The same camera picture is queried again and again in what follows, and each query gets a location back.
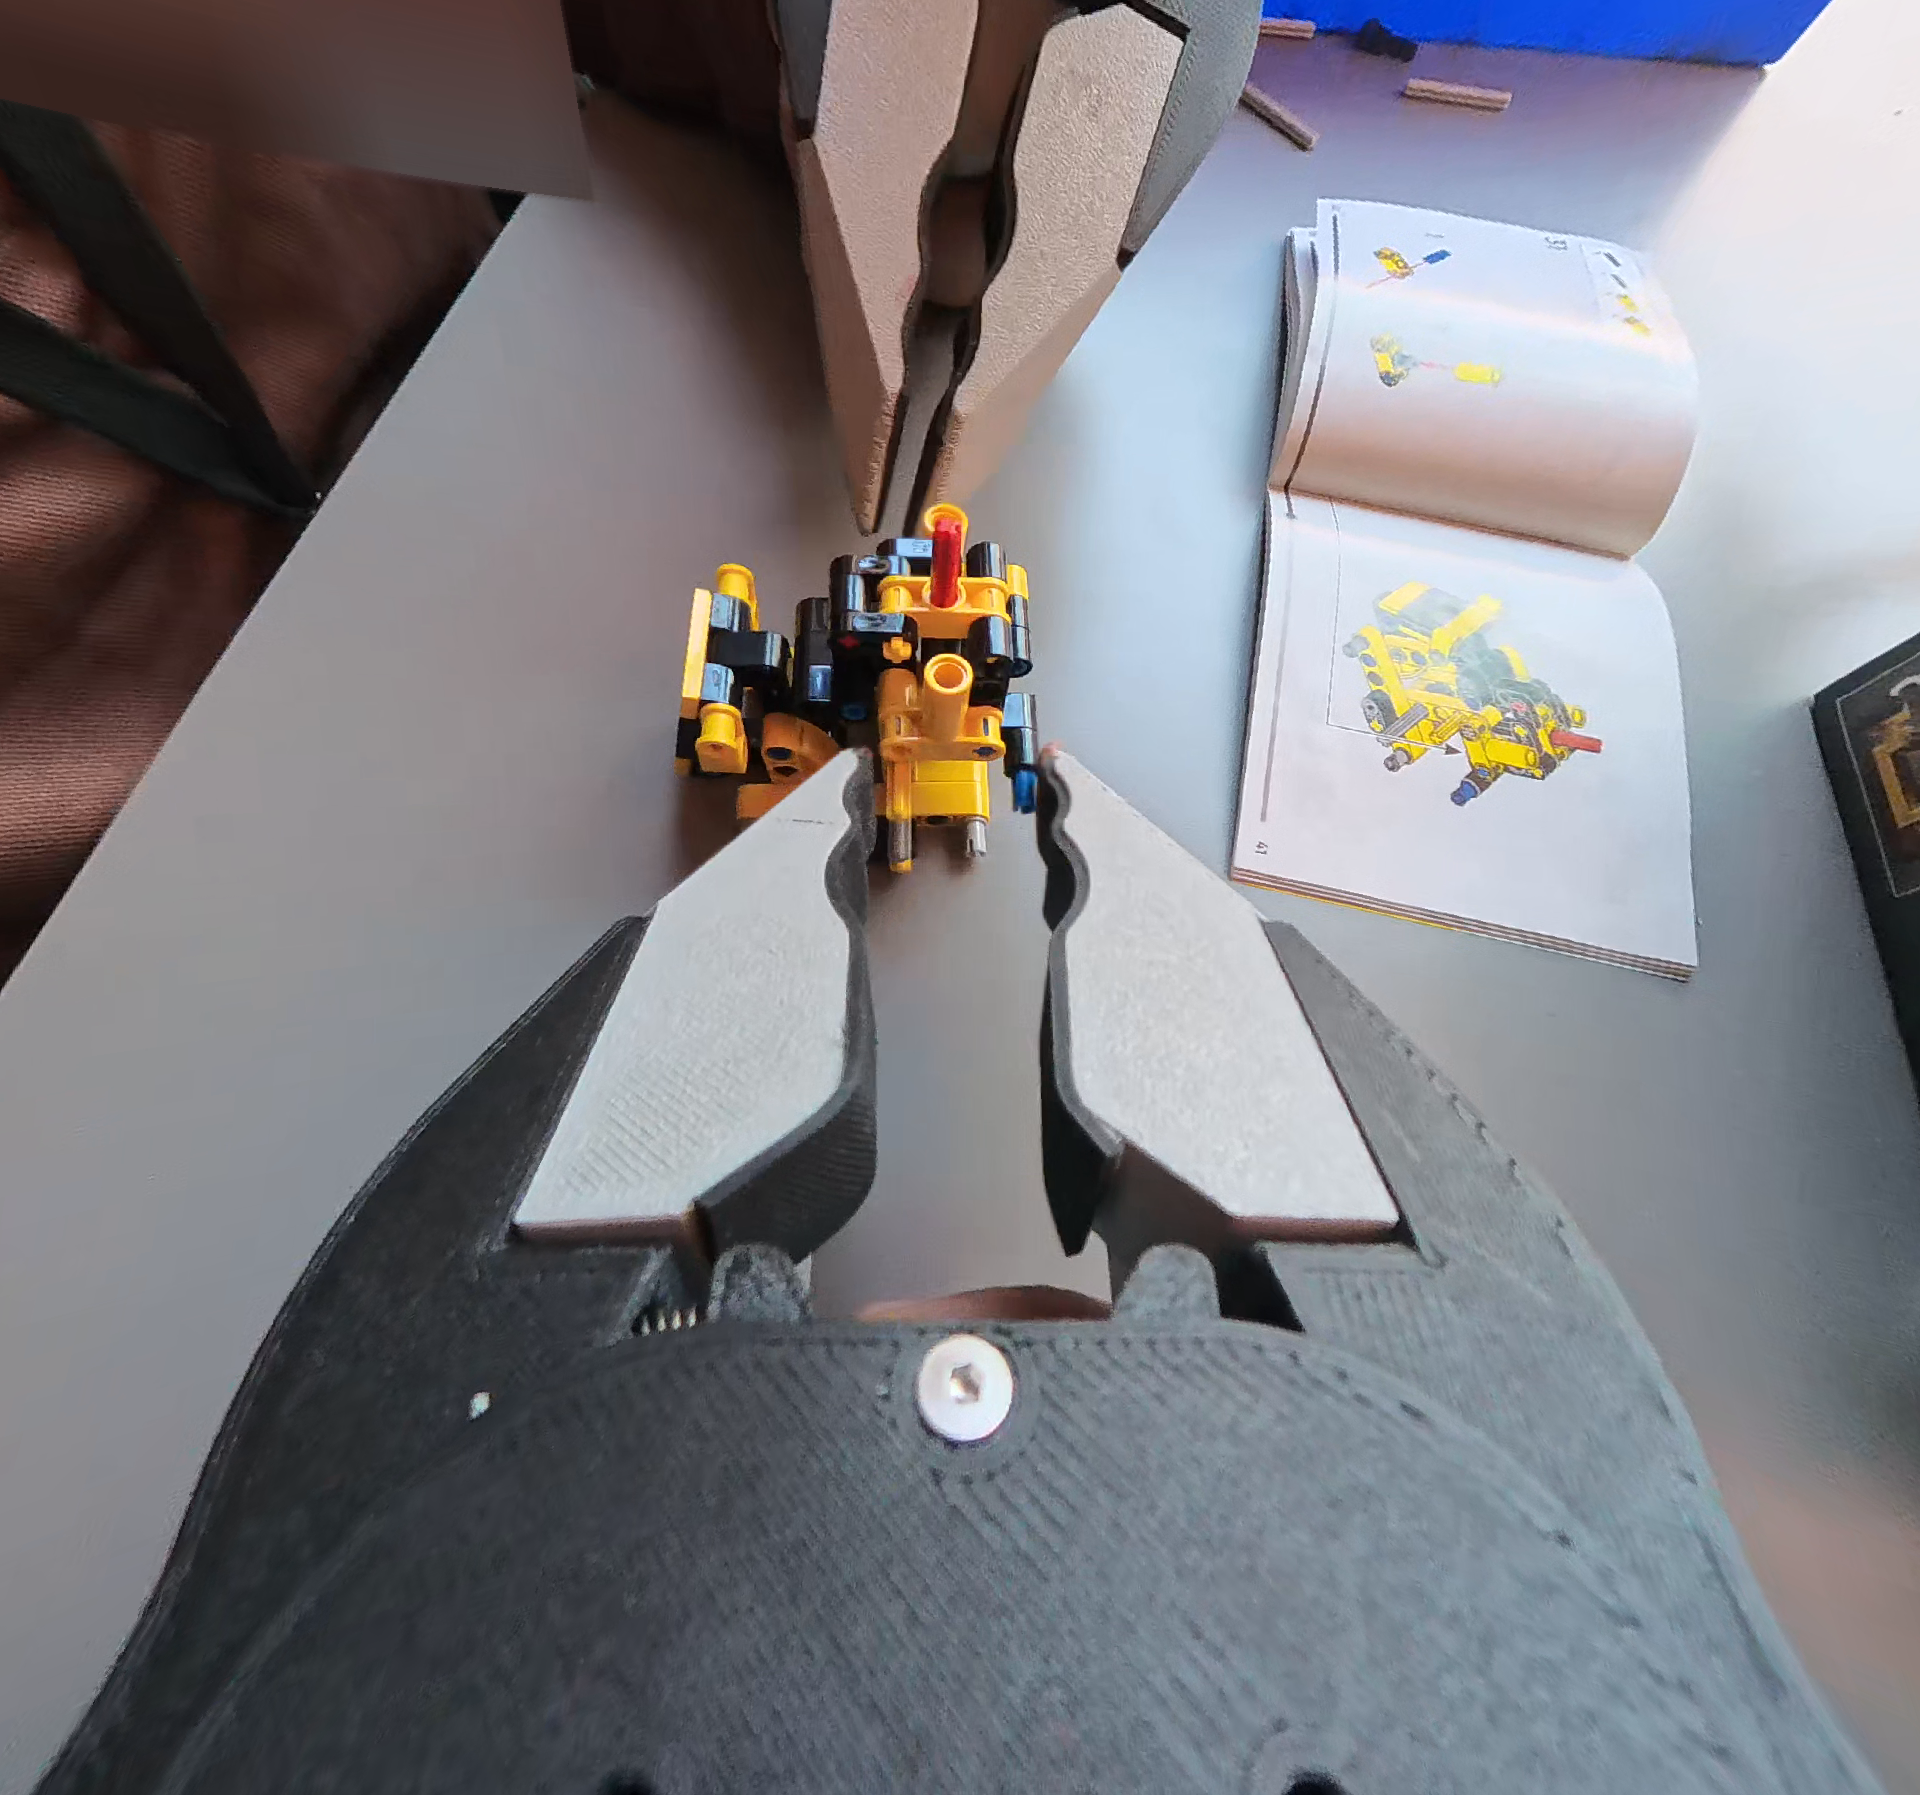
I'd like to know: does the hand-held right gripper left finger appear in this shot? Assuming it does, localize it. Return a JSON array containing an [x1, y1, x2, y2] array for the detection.
[[514, 747, 881, 1264]]

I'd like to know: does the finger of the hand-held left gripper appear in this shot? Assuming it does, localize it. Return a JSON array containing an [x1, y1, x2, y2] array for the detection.
[[787, 0, 985, 541], [907, 0, 1190, 513]]

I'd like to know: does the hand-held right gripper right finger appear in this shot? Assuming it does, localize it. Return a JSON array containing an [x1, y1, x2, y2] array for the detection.
[[1036, 747, 1406, 1256]]

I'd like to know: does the yellow black lego model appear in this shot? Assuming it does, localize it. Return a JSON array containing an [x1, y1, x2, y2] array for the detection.
[[675, 504, 1041, 874]]

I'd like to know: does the yellow lego tube connector piece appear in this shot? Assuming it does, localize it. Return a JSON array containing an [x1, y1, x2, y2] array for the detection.
[[878, 652, 1011, 764]]

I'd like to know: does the lego instruction booklet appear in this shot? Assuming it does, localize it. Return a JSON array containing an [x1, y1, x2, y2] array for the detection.
[[1231, 198, 1705, 984]]

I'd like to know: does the black lego set box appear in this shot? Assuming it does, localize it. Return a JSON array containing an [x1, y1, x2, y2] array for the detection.
[[1811, 640, 1920, 1077]]

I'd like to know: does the person's brown clothing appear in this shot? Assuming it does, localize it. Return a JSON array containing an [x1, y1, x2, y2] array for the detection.
[[0, 0, 790, 986]]

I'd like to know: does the black bag strap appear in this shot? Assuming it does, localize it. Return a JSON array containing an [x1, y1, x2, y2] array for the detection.
[[0, 100, 324, 525]]

